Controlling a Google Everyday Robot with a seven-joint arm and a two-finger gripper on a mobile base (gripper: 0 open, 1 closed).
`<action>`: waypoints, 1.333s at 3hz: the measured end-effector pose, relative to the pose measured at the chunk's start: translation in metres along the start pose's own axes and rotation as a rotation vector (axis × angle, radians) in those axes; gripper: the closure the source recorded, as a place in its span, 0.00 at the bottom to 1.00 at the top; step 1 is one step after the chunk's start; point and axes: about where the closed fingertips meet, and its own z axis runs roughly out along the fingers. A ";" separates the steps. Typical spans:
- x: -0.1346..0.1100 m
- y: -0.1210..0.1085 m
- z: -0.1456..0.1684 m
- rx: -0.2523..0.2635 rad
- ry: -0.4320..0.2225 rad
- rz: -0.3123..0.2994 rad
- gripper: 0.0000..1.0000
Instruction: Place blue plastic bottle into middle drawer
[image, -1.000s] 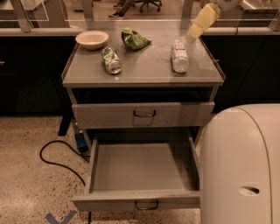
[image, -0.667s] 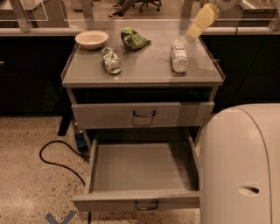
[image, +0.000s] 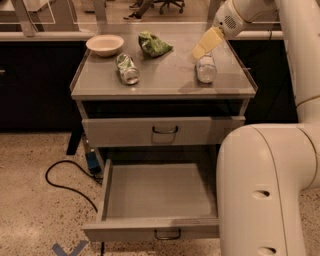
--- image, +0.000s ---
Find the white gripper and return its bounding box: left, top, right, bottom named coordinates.
left=192, top=0, right=253, bottom=60

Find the clear plastic water bottle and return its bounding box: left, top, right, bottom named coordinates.
left=196, top=54, right=217, bottom=84

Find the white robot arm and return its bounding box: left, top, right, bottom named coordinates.
left=192, top=0, right=320, bottom=256

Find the grey drawer cabinet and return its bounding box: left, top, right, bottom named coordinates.
left=72, top=23, right=257, bottom=164

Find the closed upper grey drawer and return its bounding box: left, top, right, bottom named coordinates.
left=82, top=116, right=245, bottom=147

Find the open middle grey drawer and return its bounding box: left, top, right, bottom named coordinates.
left=83, top=159, right=219, bottom=242

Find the black office chair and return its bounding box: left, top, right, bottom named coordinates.
left=151, top=0, right=185, bottom=15

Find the green chip bag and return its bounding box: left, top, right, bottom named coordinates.
left=138, top=31, right=173, bottom=58

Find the person in background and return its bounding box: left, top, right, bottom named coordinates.
left=124, top=0, right=154, bottom=21

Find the green soda can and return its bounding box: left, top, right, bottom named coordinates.
left=116, top=53, right=140, bottom=85

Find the white bowl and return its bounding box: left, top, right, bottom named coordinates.
left=86, top=34, right=124, bottom=57

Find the blue power adapter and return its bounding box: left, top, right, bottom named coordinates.
left=85, top=151, right=101, bottom=174

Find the blue tape cross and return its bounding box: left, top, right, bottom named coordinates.
left=51, top=239, right=90, bottom=256

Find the black cable on floor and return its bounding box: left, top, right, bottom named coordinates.
left=44, top=160, right=104, bottom=214

